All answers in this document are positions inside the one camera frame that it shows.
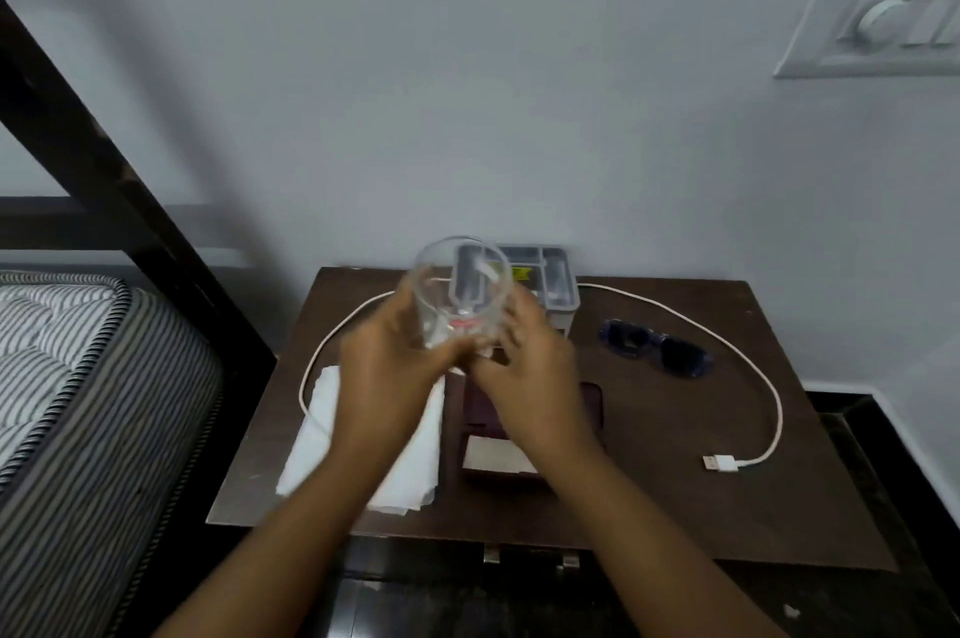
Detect white charging cable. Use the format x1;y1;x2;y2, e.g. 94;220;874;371
298;279;785;475

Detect person's left forearm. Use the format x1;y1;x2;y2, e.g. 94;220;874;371
153;427;410;638

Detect person's left hand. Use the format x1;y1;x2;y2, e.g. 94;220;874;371
336;273;468;453

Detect blue sunglasses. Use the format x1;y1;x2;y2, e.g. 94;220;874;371
598;318;714;380

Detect grey plastic organizer box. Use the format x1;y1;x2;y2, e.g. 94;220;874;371
491;243;582;340

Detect striped mattress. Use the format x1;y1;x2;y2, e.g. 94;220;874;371
0;271;225;638

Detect clear drinking glass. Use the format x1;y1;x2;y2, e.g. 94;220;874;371
408;236;515;361

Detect maroon wallet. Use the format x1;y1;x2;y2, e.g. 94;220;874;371
459;373;605;485

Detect brown wooden bedside table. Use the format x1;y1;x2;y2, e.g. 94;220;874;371
206;267;900;574

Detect white card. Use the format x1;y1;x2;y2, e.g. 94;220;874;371
462;435;540;477

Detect person's right forearm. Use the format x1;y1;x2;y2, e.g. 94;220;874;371
534;435;789;638

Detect person's right hand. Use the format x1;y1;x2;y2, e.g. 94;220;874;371
463;282;601;465

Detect dark wooden bed frame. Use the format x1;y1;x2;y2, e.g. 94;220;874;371
0;0;279;638

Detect white folded cloth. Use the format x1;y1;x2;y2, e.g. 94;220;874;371
276;363;447;517

